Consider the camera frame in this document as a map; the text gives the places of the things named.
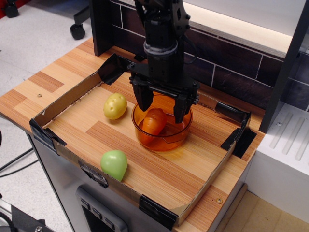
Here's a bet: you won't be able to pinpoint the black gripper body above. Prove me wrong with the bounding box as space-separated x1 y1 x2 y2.
127 41 200 104

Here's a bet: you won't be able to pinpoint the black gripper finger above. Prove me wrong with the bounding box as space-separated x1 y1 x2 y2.
132 81 154 112
173 95 192 124

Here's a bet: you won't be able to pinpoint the orange toy carrot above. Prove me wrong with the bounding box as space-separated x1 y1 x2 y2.
140 108 167 145

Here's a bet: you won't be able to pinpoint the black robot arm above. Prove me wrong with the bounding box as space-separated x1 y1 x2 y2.
128 0 200 124

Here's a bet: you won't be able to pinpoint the transparent orange plastic pot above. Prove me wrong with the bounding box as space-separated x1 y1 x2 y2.
131 94 193 151

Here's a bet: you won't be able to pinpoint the yellow toy potato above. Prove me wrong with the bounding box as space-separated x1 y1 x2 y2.
103 93 127 120

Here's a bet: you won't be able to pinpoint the green toy pear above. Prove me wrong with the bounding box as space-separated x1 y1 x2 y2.
100 150 127 181

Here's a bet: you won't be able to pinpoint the black office chair caster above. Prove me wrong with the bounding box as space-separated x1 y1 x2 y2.
70 6 90 40

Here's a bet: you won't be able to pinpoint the grey control panel with buttons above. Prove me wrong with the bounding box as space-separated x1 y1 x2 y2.
76 187 128 232

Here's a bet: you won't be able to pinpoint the dark upright post left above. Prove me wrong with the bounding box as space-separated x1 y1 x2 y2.
89 0 120 56

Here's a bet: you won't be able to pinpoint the dark grey upright post right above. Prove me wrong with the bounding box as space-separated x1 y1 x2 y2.
259 1 309 133

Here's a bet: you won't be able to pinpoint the black floor cables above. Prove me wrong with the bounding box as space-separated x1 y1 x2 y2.
0 147 39 178

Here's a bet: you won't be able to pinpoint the black metal bracket bottom left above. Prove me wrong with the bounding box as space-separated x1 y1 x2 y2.
0 198 54 232

